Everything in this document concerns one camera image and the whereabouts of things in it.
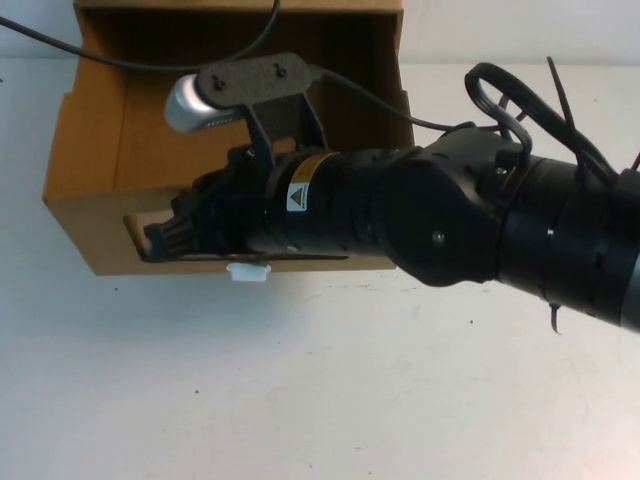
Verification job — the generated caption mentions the thick black arm cable loop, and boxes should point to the thick black arm cable loop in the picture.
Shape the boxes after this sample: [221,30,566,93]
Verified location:
[463,61,534,152]

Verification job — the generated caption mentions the black camera cable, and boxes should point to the black camera cable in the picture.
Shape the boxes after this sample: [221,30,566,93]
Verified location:
[305,63,479,130]

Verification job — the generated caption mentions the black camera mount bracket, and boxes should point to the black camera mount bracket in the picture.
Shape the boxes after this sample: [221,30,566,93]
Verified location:
[197,51,330,175]

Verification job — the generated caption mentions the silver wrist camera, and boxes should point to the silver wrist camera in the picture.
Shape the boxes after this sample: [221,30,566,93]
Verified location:
[165,73,247,134]

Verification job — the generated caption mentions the thin black cable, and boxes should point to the thin black cable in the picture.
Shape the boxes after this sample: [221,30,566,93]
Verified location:
[0,0,283,70]

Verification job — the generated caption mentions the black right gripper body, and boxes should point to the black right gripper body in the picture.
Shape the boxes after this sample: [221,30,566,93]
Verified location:
[192,144,282,258]

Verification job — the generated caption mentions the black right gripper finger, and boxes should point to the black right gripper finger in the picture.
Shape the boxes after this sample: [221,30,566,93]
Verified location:
[142,211,202,262]
[171,168,232,217]

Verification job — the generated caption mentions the black zip tie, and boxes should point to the black zip tie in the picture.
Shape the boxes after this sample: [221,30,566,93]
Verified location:
[548,298,564,337]
[546,55,584,152]

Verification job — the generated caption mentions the white plastic drawer pull tab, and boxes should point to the white plastic drawer pull tab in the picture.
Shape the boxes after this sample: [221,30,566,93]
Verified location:
[227,262,273,285]

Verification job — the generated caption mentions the cardboard shoe box drawer with window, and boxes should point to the cardboard shoe box drawer with window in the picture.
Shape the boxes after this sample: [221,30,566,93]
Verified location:
[39,74,416,276]

